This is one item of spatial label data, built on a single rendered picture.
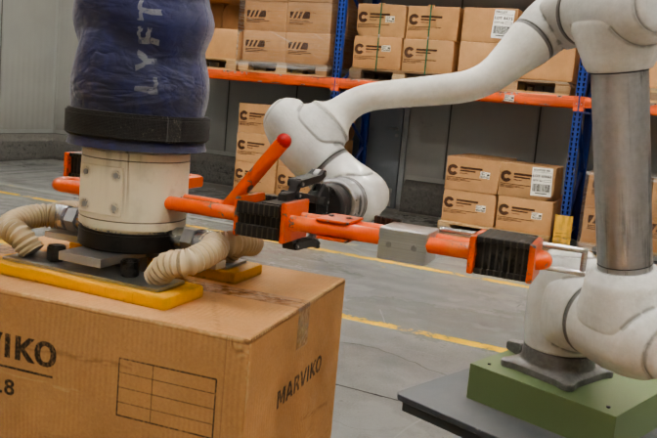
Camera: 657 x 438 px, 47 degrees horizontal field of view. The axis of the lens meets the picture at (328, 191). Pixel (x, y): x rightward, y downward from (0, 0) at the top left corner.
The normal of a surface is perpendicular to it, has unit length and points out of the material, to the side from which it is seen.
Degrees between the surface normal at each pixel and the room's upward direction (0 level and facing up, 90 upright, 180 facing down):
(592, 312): 99
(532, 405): 90
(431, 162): 90
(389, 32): 92
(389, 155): 90
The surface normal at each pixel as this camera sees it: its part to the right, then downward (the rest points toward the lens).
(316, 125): 0.09, -0.33
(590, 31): -0.91, 0.25
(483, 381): -0.70, 0.03
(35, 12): 0.90, 0.13
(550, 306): -0.91, -0.12
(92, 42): -0.51, -0.17
